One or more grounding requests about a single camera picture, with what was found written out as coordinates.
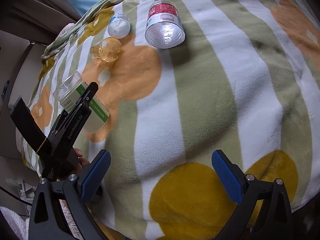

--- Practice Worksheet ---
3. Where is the orange transparent plastic cup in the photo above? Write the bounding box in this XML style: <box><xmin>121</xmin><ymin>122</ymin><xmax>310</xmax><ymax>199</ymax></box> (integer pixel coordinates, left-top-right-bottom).
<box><xmin>90</xmin><ymin>37</ymin><xmax>122</xmax><ymax>62</ymax></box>

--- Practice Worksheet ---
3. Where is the brown sofa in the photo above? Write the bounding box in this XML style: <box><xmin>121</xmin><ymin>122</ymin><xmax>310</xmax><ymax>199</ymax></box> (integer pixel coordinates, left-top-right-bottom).
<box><xmin>0</xmin><ymin>0</ymin><xmax>83</xmax><ymax>46</ymax></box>

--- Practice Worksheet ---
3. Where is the green label C100 plastic cup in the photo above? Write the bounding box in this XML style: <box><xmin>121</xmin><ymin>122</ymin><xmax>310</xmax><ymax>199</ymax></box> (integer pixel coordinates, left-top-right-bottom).
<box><xmin>53</xmin><ymin>72</ymin><xmax>110</xmax><ymax>134</ymax></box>

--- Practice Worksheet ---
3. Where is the person's left hand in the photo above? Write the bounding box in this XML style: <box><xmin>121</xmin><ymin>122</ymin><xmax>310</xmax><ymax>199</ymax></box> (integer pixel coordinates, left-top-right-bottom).
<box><xmin>73</xmin><ymin>148</ymin><xmax>89</xmax><ymax>174</ymax></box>

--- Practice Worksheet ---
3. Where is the striped floral fleece blanket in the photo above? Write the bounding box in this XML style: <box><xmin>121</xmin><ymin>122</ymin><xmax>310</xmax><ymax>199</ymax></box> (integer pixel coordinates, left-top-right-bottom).
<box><xmin>27</xmin><ymin>0</ymin><xmax>319</xmax><ymax>239</ymax></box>

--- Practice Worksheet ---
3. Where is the red label plastic cup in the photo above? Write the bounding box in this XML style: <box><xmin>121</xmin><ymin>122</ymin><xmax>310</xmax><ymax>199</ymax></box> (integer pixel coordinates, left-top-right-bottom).
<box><xmin>145</xmin><ymin>0</ymin><xmax>185</xmax><ymax>49</ymax></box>

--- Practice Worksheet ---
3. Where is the small blue label plastic cup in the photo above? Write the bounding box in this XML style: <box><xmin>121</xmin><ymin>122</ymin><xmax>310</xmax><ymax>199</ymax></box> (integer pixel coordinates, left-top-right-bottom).
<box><xmin>107</xmin><ymin>13</ymin><xmax>131</xmax><ymax>39</ymax></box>

